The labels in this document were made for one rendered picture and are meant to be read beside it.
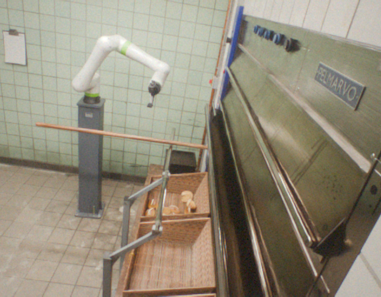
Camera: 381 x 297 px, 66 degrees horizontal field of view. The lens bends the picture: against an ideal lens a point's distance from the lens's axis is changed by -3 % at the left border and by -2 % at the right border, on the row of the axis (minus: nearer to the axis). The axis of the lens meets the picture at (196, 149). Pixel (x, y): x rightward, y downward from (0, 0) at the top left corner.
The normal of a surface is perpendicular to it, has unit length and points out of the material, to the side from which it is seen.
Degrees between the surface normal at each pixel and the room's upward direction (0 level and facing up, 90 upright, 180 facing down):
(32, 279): 0
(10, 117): 90
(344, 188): 70
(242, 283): 8
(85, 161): 90
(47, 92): 90
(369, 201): 90
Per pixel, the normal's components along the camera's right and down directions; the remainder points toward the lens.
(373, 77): -0.99, -0.15
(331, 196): -0.87, -0.44
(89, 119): 0.07, 0.45
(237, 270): 0.30, -0.85
